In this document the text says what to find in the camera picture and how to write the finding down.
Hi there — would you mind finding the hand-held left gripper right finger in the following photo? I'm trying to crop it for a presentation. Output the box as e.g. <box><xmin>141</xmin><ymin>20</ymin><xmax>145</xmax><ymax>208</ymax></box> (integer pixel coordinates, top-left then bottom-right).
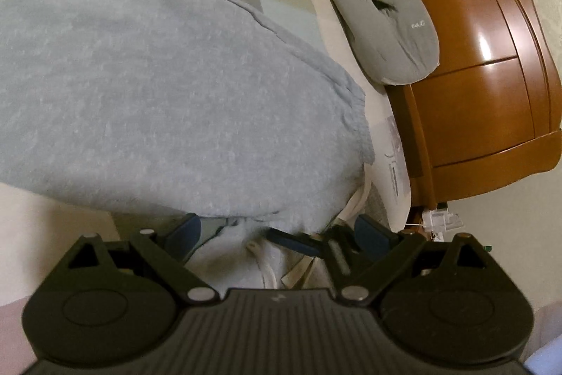
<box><xmin>336</xmin><ymin>213</ymin><xmax>501</xmax><ymax>308</ymax></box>

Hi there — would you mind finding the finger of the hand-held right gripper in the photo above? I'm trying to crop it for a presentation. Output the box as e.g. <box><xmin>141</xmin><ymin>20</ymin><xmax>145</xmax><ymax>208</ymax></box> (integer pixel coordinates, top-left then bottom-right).
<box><xmin>267</xmin><ymin>226</ymin><xmax>356</xmax><ymax>290</ymax></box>

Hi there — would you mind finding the wooden headboard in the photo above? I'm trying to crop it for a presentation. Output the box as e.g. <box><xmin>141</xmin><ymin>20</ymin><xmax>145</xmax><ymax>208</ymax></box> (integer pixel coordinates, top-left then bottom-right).
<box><xmin>314</xmin><ymin>0</ymin><xmax>562</xmax><ymax>209</ymax></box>

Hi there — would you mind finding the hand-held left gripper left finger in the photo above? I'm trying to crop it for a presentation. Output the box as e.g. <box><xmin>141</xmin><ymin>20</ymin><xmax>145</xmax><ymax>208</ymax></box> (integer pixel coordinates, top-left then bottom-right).
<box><xmin>57</xmin><ymin>212</ymin><xmax>220</xmax><ymax>308</ymax></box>

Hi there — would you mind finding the white plastic object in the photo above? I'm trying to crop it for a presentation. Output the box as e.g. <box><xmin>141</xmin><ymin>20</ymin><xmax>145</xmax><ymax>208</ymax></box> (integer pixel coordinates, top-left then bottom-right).
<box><xmin>421</xmin><ymin>206</ymin><xmax>464</xmax><ymax>241</ymax></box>

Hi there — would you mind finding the grey cat cushion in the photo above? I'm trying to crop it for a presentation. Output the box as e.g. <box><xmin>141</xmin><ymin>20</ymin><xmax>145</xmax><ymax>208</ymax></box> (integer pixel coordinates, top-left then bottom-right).
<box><xmin>324</xmin><ymin>0</ymin><xmax>440</xmax><ymax>86</ymax></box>

